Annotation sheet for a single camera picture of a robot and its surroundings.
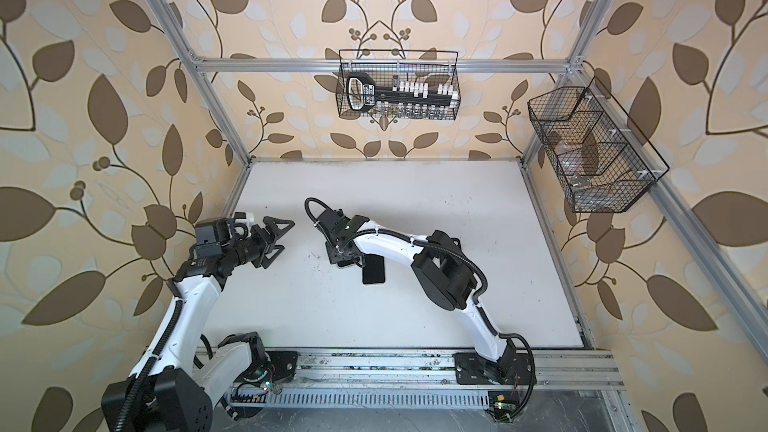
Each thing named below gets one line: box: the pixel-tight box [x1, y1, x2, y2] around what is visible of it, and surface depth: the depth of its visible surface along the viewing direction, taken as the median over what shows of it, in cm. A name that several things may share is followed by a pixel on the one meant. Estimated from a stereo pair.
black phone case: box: [362, 253, 385, 284], surface depth 93 cm
